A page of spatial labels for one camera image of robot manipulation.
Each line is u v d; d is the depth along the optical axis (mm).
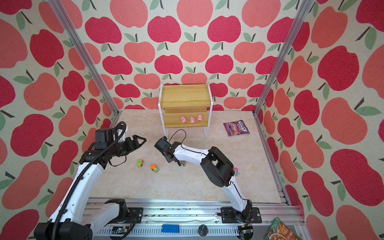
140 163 907
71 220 387
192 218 735
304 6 693
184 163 899
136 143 676
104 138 575
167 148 716
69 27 758
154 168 884
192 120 929
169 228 704
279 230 692
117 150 629
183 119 929
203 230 623
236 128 1075
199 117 936
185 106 788
